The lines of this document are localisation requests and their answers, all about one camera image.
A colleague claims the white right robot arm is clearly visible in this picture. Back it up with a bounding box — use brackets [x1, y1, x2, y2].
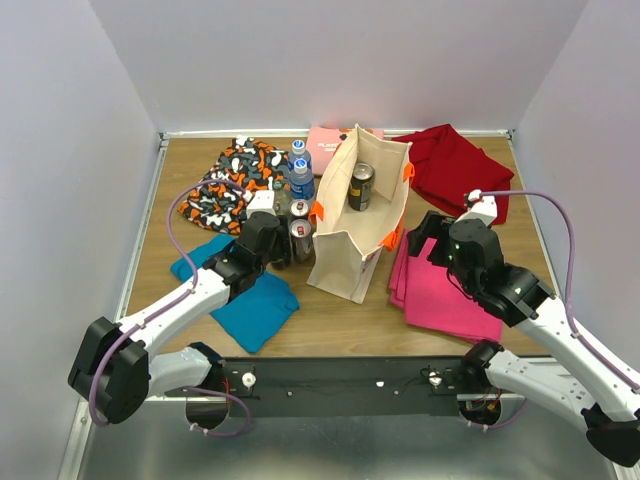
[407, 211, 639, 467]

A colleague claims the magenta folded cloth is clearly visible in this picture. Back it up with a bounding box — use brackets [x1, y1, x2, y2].
[389, 238, 503, 343]

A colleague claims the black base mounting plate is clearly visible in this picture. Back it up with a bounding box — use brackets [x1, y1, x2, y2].
[164, 355, 531, 419]

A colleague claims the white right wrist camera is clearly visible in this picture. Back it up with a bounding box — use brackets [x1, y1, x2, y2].
[455, 189, 498, 227]

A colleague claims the Pocari Sweat bottle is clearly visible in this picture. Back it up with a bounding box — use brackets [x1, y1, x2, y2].
[289, 158, 315, 201]
[288, 139, 312, 171]

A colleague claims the teal folded cloth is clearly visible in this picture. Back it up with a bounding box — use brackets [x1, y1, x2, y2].
[170, 234, 300, 354]

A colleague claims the beige canvas tote bag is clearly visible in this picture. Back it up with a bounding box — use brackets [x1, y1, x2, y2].
[307, 126, 414, 304]

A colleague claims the dark red cloth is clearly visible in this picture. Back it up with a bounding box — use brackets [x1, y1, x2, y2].
[394, 124, 514, 217]

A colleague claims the green glass bottle front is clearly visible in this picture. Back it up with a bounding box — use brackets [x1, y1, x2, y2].
[273, 180, 291, 214]

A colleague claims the orange camouflage cloth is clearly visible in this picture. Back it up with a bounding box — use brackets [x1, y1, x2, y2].
[177, 135, 290, 235]

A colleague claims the dark can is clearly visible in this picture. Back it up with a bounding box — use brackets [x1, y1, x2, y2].
[348, 162, 375, 211]

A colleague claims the light pink printed cloth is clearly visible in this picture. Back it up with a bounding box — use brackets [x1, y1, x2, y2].
[306, 126, 352, 177]

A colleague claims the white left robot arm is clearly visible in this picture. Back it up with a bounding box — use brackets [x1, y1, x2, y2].
[68, 212, 292, 426]

